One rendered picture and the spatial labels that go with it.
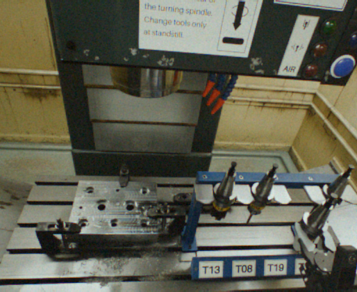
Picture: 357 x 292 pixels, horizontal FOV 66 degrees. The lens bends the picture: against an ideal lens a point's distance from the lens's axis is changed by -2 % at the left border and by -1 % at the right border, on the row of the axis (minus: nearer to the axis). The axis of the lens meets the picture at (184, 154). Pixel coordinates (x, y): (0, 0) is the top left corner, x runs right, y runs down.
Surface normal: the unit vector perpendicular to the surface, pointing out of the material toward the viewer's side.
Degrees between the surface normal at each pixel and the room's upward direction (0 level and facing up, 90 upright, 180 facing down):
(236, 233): 0
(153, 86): 90
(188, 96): 92
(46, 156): 0
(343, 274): 60
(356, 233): 24
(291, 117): 90
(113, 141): 89
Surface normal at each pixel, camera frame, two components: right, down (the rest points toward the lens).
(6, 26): 0.09, 0.66
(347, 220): -0.29, -0.70
